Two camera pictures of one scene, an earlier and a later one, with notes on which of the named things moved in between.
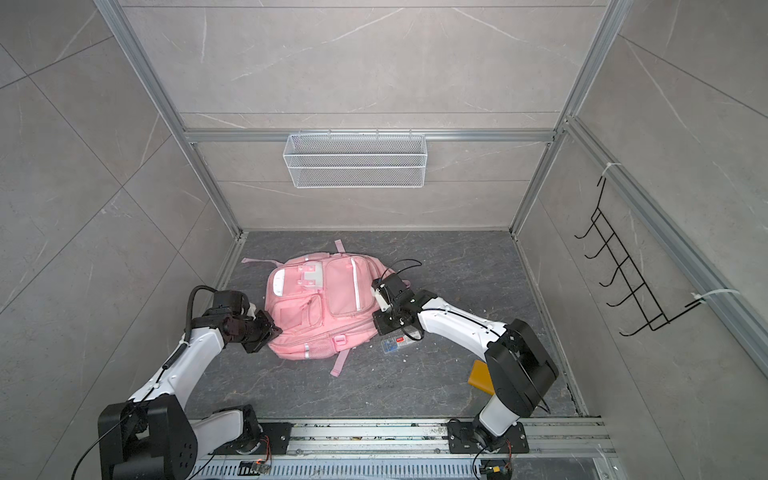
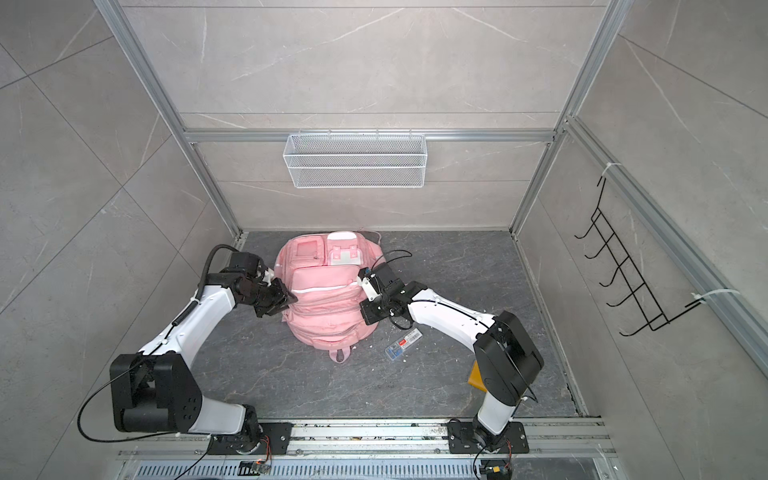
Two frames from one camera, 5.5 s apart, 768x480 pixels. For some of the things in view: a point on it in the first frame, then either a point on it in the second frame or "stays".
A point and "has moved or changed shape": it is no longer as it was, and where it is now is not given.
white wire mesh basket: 352,161 stays
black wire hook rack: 644,297 stays
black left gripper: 269,329 → 281,298
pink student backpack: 321,305 has moved or changed shape
